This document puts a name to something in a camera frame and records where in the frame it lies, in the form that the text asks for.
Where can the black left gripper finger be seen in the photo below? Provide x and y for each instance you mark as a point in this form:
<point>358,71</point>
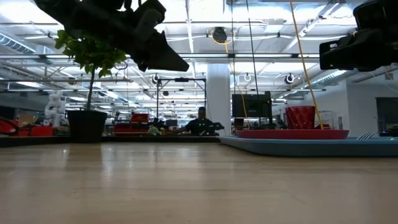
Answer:
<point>164,57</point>

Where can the red faceted cup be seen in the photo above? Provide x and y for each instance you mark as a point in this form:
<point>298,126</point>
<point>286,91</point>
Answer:
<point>300,118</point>

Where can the red round plate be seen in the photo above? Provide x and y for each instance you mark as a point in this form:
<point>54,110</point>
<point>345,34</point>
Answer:
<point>292,134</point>

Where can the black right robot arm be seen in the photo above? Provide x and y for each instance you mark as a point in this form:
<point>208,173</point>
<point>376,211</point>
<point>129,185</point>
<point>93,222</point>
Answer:
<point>379,12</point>

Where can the blue plastic tray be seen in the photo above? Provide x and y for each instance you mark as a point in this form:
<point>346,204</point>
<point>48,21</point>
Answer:
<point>295,147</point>

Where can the green leafy plant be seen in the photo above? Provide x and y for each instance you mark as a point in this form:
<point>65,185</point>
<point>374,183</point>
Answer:
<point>90,49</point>

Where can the white pillar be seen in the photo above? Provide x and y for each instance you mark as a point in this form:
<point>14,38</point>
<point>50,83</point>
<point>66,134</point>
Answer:
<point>217,93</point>

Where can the red tool boxes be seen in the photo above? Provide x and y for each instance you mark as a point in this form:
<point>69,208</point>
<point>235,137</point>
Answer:
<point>138,118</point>

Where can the person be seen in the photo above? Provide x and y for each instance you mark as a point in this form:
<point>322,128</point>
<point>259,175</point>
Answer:
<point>199,124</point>

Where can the black screen on stand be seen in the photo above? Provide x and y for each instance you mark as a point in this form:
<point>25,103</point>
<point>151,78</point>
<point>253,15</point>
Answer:
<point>252,105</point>

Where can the white robot figure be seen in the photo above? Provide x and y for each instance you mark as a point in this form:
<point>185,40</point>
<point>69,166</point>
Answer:
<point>55,107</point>

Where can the black plant pot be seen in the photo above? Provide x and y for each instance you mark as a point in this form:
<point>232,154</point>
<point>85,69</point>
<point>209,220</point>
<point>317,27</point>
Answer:
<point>87,127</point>

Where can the cardboard box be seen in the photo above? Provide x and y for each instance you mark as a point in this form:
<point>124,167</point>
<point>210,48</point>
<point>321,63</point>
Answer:
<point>26,119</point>

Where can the red storage bins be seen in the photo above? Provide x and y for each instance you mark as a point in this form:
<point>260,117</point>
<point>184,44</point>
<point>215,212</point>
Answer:
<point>40,131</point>

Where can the black metal rig frame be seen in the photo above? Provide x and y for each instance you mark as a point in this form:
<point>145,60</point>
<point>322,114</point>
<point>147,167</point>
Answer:
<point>182,79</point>

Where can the black aluminium table frame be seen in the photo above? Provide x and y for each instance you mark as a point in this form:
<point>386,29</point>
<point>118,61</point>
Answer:
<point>155,139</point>

